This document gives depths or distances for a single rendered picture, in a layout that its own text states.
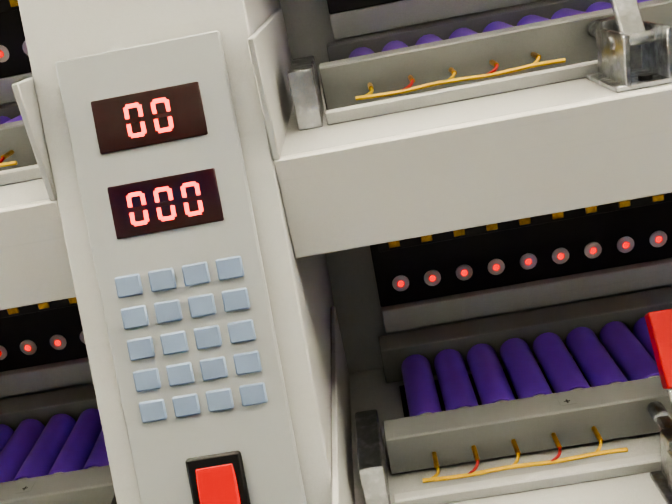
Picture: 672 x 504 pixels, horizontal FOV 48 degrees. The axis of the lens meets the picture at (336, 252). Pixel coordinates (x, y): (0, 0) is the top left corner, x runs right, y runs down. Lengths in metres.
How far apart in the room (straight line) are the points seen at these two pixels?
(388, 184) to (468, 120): 0.04
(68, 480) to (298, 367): 0.17
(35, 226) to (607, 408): 0.29
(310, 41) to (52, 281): 0.26
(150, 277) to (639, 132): 0.21
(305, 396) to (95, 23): 0.18
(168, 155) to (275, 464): 0.14
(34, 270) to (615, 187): 0.25
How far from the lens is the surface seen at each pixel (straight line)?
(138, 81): 0.33
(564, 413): 0.41
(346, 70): 0.39
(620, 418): 0.42
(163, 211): 0.32
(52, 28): 0.35
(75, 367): 0.54
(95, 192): 0.33
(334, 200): 0.32
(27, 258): 0.36
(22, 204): 0.36
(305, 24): 0.53
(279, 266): 0.32
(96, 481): 0.44
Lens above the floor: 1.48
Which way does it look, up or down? 3 degrees down
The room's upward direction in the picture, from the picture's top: 10 degrees counter-clockwise
